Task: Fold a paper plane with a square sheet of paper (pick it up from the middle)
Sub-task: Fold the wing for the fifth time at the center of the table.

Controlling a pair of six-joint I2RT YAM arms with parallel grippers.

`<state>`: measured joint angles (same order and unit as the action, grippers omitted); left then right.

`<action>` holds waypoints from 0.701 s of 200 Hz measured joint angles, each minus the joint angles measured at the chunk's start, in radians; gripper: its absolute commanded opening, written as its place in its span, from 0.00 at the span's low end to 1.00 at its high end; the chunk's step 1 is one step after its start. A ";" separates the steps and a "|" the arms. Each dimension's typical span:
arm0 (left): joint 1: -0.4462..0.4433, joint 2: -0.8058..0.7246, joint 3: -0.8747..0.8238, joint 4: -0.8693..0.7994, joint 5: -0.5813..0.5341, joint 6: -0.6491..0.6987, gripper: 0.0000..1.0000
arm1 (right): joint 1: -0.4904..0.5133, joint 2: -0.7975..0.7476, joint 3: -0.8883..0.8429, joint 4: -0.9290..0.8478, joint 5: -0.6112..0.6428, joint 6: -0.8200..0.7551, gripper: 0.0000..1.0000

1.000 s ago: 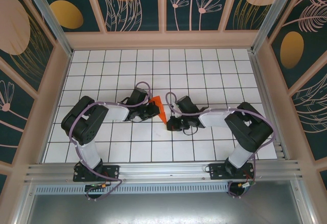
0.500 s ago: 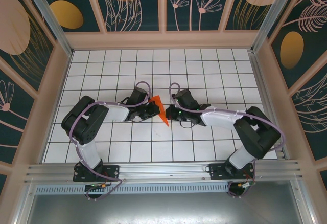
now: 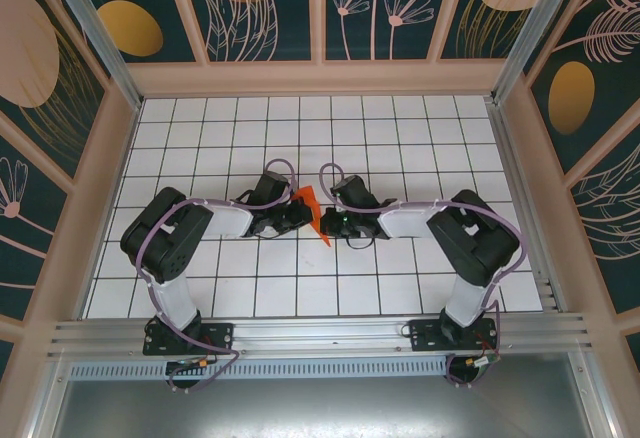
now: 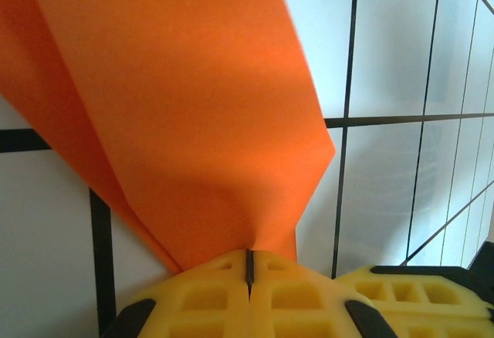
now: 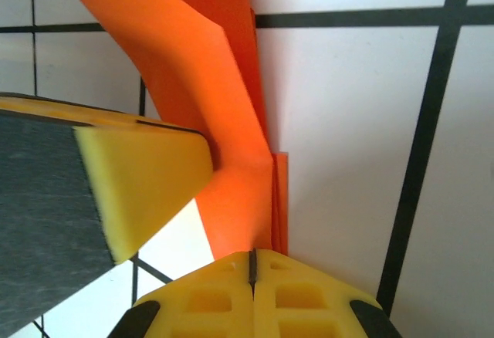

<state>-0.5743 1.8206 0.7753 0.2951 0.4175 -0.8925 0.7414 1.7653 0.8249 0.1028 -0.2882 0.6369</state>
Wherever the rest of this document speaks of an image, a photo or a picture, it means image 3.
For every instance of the orange square paper sheet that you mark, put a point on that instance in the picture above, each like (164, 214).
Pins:
(307, 194)

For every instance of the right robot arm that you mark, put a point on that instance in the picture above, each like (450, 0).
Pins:
(467, 303)

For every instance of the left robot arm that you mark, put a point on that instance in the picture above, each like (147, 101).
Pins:
(172, 303)

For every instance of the grey metal sheet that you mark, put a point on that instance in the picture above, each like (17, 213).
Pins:
(320, 408)

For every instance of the small controller board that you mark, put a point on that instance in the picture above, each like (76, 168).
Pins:
(187, 365)
(480, 363)

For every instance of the aluminium mounting rail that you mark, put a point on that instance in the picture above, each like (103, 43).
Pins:
(320, 330)

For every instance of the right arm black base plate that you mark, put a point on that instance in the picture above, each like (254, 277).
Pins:
(430, 335)

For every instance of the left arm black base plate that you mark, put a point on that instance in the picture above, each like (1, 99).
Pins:
(215, 338)

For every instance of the aluminium side rail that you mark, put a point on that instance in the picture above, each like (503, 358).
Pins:
(522, 208)

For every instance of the aluminium frame post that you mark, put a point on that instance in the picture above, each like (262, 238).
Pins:
(531, 33)
(97, 38)

